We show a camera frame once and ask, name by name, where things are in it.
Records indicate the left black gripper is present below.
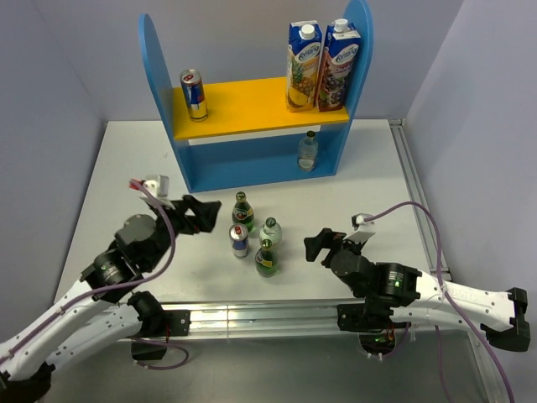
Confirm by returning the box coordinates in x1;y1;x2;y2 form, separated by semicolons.
144;193;221;270

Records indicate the green glass bottle front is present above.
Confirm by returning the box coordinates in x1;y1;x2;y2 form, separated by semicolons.
255;238;279;278

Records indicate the green glass bottle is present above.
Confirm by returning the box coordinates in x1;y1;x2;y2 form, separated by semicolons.
232;191;255;232
255;238;279;278

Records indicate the energy drink can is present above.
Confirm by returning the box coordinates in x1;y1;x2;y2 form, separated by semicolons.
229;223;249;258
180;69;208;122

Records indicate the clear glass bottle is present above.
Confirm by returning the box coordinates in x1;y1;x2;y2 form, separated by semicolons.
259;217;282;248
297;130;319;171

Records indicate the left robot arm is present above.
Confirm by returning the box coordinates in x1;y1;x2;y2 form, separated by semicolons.
1;195;222;402

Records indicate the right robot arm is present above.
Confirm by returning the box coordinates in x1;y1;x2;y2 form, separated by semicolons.
304;228;530;353

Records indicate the blue and yellow shelf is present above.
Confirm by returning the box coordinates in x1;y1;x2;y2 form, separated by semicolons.
138;1;374;192

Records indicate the berry juice carton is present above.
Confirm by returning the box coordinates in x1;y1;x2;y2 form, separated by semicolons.
315;18;362;112

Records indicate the pineapple juice carton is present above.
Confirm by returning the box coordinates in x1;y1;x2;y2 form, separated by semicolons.
286;20;322;112

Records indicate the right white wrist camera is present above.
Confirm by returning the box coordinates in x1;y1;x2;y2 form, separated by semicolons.
346;213;376;244

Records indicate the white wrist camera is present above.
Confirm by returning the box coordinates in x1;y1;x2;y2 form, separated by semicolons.
346;213;376;244
128;175;174;208

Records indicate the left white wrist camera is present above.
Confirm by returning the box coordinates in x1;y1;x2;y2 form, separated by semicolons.
128;175;174;208

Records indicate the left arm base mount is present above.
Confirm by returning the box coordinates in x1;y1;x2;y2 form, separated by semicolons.
129;310;190;371

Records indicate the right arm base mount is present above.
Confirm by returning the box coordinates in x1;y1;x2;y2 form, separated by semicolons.
336;302;409;354

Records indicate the aluminium rail frame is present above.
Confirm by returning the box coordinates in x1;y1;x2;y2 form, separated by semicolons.
20;118;504;403

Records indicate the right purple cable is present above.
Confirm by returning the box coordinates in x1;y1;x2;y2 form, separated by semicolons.
362;201;515;403

